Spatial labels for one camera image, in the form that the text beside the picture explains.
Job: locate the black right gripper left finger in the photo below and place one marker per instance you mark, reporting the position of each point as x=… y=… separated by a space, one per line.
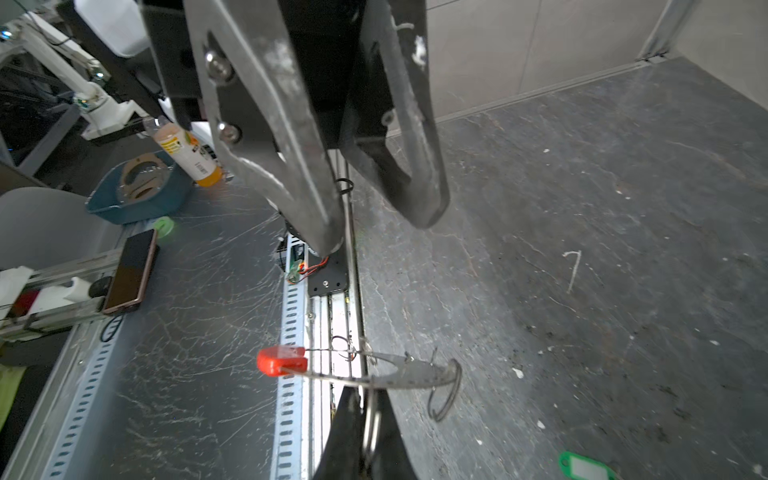
x=342 y=456

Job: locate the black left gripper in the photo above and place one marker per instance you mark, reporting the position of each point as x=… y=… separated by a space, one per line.
x=271 y=78

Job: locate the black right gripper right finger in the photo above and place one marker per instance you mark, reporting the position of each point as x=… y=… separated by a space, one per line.
x=387 y=457

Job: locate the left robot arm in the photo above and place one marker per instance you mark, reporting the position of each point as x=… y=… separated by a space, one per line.
x=108 y=89

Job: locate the orange capped plastic bottle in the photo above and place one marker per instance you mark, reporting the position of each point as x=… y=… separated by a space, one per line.
x=185 y=149

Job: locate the teal plastic tray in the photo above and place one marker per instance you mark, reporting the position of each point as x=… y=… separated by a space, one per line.
x=148 y=186

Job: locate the black smartphone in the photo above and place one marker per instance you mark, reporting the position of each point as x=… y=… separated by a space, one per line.
x=128 y=286

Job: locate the perforated cable tray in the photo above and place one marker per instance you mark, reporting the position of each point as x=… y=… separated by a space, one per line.
x=287 y=457

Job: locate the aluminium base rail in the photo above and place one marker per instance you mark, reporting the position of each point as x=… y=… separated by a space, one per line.
x=334 y=327

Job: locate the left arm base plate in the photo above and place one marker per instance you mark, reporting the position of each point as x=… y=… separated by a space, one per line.
x=331 y=275

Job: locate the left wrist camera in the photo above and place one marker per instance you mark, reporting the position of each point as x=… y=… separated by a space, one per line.
x=118 y=23

